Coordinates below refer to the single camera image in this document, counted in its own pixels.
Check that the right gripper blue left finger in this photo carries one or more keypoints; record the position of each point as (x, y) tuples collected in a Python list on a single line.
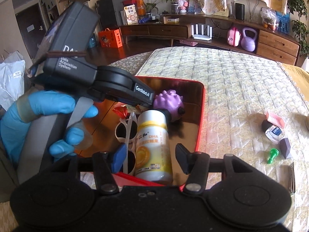
[(116, 159)]

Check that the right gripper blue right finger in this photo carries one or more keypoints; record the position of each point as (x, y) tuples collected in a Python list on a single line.
[(184, 158)]

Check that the red metal tin box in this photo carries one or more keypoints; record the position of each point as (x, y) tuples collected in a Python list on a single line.
[(185, 130)]

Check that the white sunglasses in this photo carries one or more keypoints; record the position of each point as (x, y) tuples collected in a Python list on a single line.
[(126, 132)]

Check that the white yellow supplement bottle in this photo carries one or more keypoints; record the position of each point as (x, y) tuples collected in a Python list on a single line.
[(153, 156)]

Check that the red yellow snack packet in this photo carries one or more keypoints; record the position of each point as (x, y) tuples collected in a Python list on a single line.
[(124, 111)]

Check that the purple spiky toy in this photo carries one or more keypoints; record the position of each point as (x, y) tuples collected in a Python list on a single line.
[(170, 103)]

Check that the green plastic peg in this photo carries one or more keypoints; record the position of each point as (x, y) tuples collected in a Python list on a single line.
[(273, 153)]

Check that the pink ridged soap dish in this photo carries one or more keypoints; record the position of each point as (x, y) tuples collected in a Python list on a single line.
[(275, 119)]

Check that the purple wedge sponge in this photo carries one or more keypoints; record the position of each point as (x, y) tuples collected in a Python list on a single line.
[(285, 148)]

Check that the blue gloved left hand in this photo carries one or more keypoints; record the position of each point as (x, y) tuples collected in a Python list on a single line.
[(39, 107)]

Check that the orange gift box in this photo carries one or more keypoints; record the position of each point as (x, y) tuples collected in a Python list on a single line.
[(110, 38)]

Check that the white plastic bag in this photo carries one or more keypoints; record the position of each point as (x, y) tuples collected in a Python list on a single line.
[(12, 79)]

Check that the black mini fridge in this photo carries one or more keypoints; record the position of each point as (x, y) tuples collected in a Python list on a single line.
[(110, 13)]

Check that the quilted cream table cover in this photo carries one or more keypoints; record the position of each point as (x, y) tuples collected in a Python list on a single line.
[(240, 88)]

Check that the white wifi router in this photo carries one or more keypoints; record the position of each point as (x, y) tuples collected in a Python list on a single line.
[(202, 32)]

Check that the purple kettlebell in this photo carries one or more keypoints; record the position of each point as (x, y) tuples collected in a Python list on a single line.
[(248, 43)]

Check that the wooden tv cabinet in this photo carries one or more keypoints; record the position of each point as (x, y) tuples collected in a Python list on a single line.
[(213, 31)]

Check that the black cylindrical speaker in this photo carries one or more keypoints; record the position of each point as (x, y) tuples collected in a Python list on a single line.
[(239, 11)]

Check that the green potted plant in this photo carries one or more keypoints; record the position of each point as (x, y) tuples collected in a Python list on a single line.
[(299, 28)]

